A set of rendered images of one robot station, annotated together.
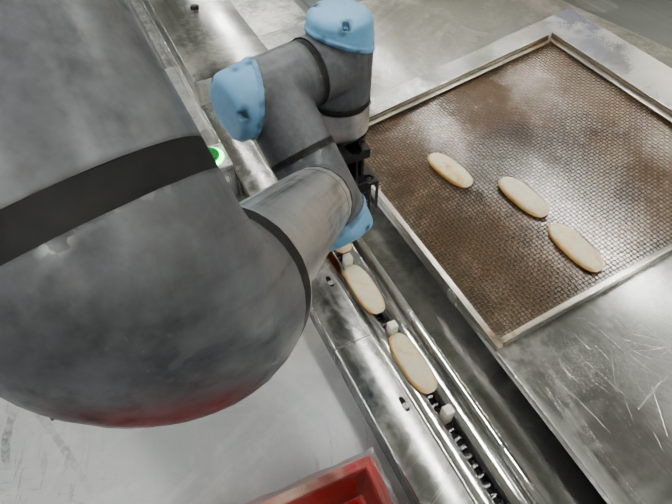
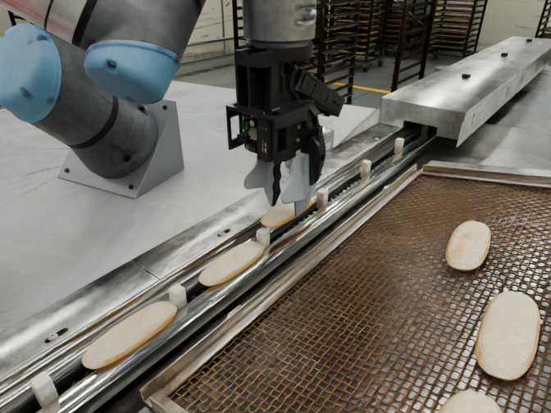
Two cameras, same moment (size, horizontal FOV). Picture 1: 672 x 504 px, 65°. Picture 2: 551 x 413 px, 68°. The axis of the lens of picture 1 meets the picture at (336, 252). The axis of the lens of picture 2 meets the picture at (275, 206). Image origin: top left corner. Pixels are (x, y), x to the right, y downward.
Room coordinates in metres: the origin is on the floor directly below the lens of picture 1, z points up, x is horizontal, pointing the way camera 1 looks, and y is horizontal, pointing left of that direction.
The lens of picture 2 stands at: (0.36, -0.42, 1.16)
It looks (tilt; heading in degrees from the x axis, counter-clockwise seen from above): 30 degrees down; 65
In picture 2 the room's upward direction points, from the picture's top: straight up
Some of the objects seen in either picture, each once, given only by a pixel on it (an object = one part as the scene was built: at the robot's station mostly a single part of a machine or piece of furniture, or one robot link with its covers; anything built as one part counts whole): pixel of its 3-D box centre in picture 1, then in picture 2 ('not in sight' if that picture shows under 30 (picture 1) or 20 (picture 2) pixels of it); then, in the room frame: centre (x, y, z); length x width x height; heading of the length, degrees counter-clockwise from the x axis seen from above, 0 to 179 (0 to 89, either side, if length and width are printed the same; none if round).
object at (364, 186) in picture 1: (341, 167); (275, 101); (0.56, -0.01, 1.03); 0.09 x 0.08 x 0.12; 26
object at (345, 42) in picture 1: (337, 58); not in sight; (0.56, 0.00, 1.19); 0.09 x 0.08 x 0.11; 130
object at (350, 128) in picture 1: (341, 114); (281, 21); (0.56, -0.01, 1.11); 0.08 x 0.08 x 0.05
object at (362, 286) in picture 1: (364, 287); (233, 260); (0.48, -0.04, 0.86); 0.10 x 0.04 x 0.01; 26
